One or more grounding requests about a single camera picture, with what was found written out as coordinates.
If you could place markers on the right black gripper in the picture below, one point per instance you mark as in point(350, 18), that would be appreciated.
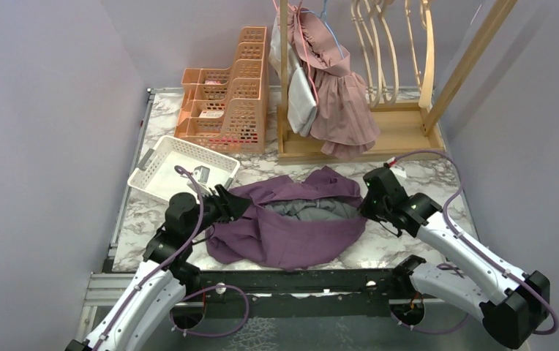
point(365, 208)

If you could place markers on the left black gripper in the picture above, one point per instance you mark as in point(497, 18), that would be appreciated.
point(230, 210)

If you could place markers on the purple cloth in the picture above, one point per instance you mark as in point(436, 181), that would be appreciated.
point(292, 225)

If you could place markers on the pink clothes pile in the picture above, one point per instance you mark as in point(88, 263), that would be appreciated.
point(344, 121)

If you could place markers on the white skirt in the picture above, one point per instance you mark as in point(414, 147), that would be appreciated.
point(302, 108)

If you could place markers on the pink wire hanger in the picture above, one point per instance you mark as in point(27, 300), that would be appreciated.
point(299, 29)

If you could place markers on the blue wire hanger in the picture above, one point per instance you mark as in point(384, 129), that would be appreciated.
point(322, 16)

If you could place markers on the wooden hanger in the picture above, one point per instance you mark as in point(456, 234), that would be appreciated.
point(386, 86)
point(368, 37)
point(425, 75)

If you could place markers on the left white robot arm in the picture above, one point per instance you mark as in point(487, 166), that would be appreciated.
point(164, 277)

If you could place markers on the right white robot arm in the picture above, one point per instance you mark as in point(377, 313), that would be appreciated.
point(509, 302)

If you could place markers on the wooden hanger rack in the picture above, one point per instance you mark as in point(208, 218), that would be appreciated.
point(405, 127)

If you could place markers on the white plastic basket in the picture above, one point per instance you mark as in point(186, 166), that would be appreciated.
point(166, 169)

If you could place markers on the orange plastic file organizer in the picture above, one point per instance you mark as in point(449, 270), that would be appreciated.
point(225, 110)

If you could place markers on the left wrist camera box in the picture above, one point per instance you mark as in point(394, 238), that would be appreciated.
point(201, 174)

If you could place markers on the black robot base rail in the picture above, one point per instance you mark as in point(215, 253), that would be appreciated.
point(311, 293)

